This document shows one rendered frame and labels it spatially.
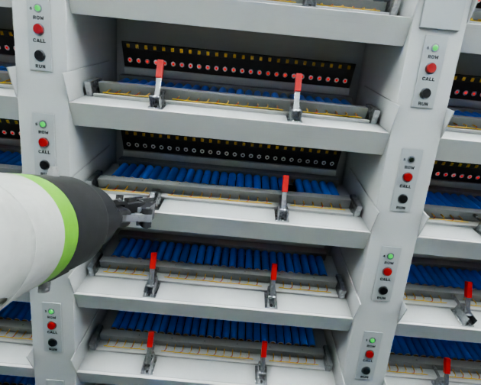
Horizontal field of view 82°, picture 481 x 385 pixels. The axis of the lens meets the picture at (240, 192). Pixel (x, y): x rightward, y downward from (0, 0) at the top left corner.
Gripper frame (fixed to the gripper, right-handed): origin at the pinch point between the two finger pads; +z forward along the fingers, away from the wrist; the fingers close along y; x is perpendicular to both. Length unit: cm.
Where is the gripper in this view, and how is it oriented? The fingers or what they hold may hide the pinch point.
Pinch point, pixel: (138, 205)
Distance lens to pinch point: 51.6
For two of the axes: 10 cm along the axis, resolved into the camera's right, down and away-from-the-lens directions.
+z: -0.1, -0.3, 10.0
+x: 1.0, -9.9, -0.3
